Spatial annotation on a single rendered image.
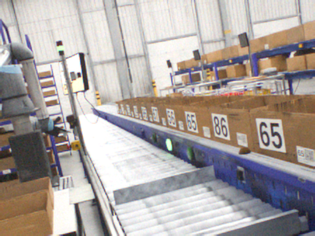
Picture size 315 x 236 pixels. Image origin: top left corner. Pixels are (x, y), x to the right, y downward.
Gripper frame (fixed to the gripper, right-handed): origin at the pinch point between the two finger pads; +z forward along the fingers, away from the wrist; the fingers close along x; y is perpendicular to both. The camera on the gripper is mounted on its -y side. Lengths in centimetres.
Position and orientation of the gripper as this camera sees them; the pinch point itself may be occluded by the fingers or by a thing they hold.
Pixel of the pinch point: (70, 131)
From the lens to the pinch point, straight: 300.0
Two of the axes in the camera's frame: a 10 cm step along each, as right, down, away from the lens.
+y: -3.1, 9.5, 0.9
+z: 9.3, 2.8, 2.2
